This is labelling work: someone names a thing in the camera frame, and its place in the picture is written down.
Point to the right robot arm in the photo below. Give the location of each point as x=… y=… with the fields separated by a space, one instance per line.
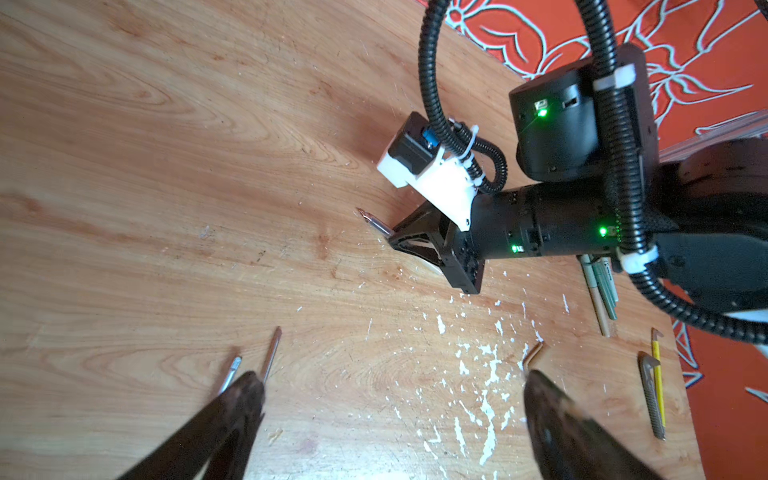
x=691 y=235

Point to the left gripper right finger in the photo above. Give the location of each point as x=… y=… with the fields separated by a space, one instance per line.
x=568 y=443

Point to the dark green pen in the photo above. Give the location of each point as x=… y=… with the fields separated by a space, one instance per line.
x=609 y=277

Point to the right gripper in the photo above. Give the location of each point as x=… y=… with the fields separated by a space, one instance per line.
x=568 y=210

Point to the beige pen cap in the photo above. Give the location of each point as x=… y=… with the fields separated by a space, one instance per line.
x=529 y=357

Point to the light green pen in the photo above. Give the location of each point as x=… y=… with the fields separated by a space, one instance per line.
x=610 y=306

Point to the black screwdriver left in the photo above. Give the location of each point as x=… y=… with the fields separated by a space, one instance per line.
x=230 y=375

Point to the yellow handled tool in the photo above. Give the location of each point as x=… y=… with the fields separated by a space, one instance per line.
x=656 y=335

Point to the beige pen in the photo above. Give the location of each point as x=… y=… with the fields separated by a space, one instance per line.
x=375 y=223

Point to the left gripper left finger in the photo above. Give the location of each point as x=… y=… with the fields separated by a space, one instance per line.
x=216 y=443

